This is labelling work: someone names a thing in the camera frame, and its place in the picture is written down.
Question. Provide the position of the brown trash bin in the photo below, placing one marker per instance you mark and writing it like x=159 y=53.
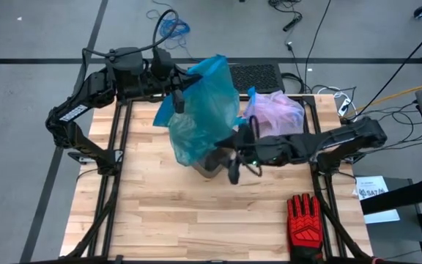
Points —
x=207 y=171

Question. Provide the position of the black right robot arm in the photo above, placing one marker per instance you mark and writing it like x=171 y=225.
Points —
x=357 y=135

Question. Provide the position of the white power strip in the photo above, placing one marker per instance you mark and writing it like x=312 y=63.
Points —
x=344 y=104

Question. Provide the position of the white printed sheet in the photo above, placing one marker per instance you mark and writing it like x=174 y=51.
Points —
x=377 y=182

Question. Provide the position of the black perforated floor grate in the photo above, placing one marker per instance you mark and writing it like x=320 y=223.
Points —
x=255 y=77

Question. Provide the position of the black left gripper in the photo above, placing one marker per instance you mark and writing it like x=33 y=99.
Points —
x=134 y=73

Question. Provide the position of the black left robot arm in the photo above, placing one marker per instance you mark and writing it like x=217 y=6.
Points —
x=73 y=113

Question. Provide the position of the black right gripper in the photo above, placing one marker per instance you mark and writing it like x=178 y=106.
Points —
x=269 y=150

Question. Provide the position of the red work glove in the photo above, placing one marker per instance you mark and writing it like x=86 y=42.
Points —
x=304 y=223

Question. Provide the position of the black aluminium frame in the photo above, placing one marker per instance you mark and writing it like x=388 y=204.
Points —
x=145 y=98

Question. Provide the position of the teal trash bag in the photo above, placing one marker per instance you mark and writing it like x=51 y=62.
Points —
x=203 y=121

